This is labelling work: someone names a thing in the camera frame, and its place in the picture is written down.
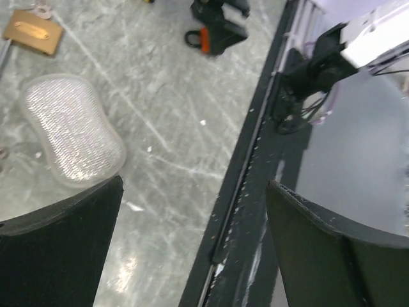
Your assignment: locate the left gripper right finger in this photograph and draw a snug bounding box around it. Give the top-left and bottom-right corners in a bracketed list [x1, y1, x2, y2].
[266, 181, 408, 306]

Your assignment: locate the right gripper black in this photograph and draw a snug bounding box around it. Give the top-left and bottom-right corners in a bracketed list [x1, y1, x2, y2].
[190, 0, 250, 51]

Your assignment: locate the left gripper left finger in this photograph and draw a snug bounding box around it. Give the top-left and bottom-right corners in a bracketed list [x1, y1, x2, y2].
[1, 175, 123, 306]

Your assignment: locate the orange black padlock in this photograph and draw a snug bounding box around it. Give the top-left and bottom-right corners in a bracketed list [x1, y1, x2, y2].
[184, 27, 224, 56]

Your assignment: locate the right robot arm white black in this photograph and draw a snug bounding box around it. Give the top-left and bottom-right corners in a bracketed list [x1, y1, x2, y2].
[184, 1, 408, 135]

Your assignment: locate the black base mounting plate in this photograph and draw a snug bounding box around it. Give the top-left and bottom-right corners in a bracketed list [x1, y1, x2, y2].
[180, 1, 312, 306]

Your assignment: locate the silver glitter sponge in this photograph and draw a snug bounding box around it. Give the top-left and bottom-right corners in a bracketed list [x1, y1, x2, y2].
[19, 74, 127, 189]

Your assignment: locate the large brass padlock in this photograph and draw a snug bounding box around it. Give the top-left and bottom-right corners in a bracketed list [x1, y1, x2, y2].
[1, 10, 63, 67]

